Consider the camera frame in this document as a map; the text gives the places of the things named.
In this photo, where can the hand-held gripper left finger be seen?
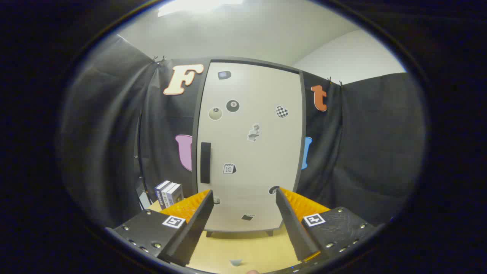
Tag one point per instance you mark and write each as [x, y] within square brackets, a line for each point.
[194, 232]

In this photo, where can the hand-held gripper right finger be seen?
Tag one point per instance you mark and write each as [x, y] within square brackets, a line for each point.
[296, 232]

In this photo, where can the white blue tube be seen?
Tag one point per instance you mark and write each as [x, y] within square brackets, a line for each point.
[236, 262]

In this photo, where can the white cabinet door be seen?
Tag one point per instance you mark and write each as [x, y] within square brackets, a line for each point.
[258, 171]

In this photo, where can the black backdrop cloth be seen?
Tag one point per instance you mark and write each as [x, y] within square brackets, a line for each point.
[361, 152]

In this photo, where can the dark grey cabinet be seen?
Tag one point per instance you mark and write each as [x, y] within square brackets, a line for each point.
[303, 125]

